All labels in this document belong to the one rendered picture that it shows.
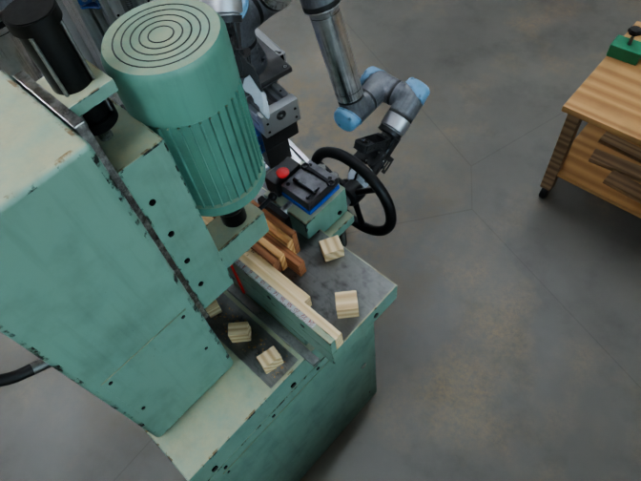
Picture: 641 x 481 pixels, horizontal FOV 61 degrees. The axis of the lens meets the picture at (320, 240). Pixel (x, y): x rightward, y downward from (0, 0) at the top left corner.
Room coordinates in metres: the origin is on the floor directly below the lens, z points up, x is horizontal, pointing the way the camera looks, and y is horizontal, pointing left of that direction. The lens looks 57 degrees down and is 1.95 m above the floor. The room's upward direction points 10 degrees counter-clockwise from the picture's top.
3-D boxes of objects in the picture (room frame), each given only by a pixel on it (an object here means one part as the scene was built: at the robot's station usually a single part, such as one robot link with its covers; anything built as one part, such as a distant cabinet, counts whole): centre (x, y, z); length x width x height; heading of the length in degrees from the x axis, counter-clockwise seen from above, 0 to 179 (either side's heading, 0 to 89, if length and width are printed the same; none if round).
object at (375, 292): (0.74, 0.08, 0.87); 0.61 x 0.30 x 0.06; 38
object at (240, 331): (0.53, 0.22, 0.82); 0.04 x 0.03 x 0.04; 85
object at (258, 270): (0.66, 0.18, 0.92); 0.60 x 0.02 x 0.05; 38
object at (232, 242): (0.65, 0.18, 1.03); 0.14 x 0.07 x 0.09; 128
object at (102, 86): (0.58, 0.27, 1.53); 0.08 x 0.08 x 0.17; 38
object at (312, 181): (0.80, 0.02, 0.99); 0.13 x 0.11 x 0.06; 38
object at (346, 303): (0.50, -0.03, 0.92); 0.05 x 0.04 x 0.04; 86
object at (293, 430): (0.59, 0.26, 0.35); 0.58 x 0.45 x 0.71; 128
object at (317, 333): (0.65, 0.20, 0.93); 0.60 x 0.02 x 0.06; 38
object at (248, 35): (1.46, 0.13, 0.98); 0.13 x 0.12 x 0.14; 132
